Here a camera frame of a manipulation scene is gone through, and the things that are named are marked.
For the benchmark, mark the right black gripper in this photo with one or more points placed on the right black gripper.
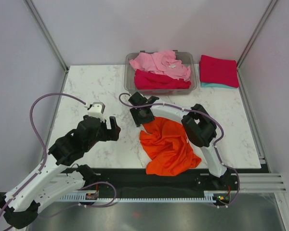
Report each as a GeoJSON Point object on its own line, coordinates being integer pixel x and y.
{"type": "Point", "coordinates": [137, 120]}

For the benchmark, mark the magenta t shirt in bin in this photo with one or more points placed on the magenta t shirt in bin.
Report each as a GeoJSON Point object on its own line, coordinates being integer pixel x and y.
{"type": "Point", "coordinates": [149, 81]}

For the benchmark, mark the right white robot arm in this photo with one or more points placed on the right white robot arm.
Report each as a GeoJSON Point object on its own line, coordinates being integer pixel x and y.
{"type": "Point", "coordinates": [201, 129]}

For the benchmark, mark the left aluminium frame post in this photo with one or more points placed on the left aluminium frame post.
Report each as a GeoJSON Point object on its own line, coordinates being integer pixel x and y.
{"type": "Point", "coordinates": [45, 32]}

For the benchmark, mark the orange t shirt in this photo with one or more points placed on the orange t shirt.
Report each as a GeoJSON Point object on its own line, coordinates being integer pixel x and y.
{"type": "Point", "coordinates": [166, 144]}

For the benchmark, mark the light pink t shirt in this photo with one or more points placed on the light pink t shirt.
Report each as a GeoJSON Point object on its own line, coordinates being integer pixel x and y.
{"type": "Point", "coordinates": [163, 63]}

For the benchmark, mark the folded teal t shirt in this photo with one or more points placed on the folded teal t shirt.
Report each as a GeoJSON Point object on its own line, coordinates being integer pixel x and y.
{"type": "Point", "coordinates": [214, 85]}

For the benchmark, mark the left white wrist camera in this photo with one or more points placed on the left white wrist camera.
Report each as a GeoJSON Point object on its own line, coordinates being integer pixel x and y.
{"type": "Point", "coordinates": [96, 109]}

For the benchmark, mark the aluminium frame post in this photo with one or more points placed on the aluminium frame post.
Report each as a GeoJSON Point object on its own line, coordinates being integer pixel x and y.
{"type": "Point", "coordinates": [261, 23]}
{"type": "Point", "coordinates": [45, 32]}

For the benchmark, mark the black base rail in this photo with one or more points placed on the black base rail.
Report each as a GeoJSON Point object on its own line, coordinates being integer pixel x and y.
{"type": "Point", "coordinates": [135, 182]}

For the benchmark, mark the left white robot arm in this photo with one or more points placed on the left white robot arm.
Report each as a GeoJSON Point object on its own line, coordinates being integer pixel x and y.
{"type": "Point", "coordinates": [22, 205]}

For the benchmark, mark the white slotted cable duct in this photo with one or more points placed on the white slotted cable duct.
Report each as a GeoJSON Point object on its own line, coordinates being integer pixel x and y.
{"type": "Point", "coordinates": [86, 197]}

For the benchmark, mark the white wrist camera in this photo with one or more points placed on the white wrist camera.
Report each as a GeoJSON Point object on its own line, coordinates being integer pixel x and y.
{"type": "Point", "coordinates": [137, 99]}
{"type": "Point", "coordinates": [96, 109]}

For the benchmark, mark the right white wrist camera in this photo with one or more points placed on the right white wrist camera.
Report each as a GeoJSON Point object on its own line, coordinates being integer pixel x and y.
{"type": "Point", "coordinates": [137, 99]}

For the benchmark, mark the right aluminium frame post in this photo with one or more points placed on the right aluminium frame post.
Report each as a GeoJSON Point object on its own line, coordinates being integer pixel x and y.
{"type": "Point", "coordinates": [261, 23]}

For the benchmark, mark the folded magenta t shirt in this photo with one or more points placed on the folded magenta t shirt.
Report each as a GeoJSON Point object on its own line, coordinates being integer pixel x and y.
{"type": "Point", "coordinates": [219, 71]}

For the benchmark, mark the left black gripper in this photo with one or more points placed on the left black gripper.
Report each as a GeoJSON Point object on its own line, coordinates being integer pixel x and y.
{"type": "Point", "coordinates": [111, 134]}

